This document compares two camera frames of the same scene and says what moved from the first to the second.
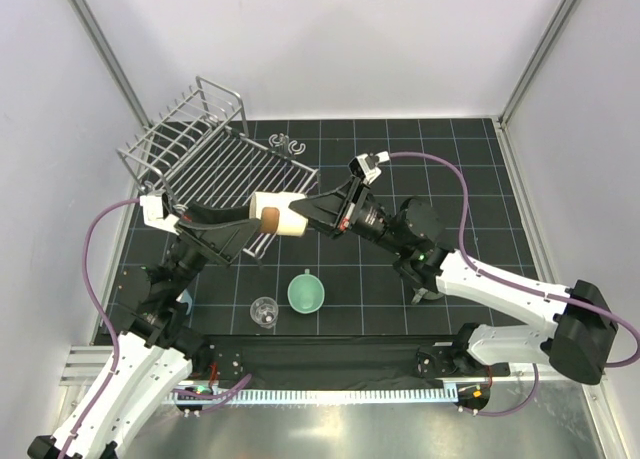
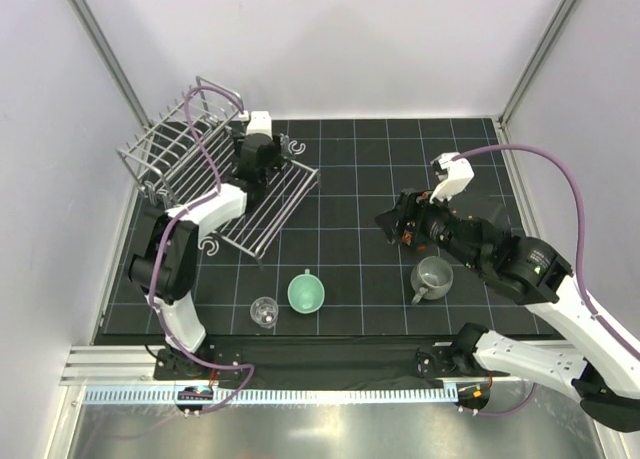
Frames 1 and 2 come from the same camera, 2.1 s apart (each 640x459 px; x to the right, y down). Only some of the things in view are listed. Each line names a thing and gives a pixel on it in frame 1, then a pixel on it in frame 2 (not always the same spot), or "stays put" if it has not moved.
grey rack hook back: x=286 y=145 stays put
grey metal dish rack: x=197 y=151 stays put
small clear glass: x=264 y=311 stays put
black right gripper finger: x=333 y=203 → x=388 y=223
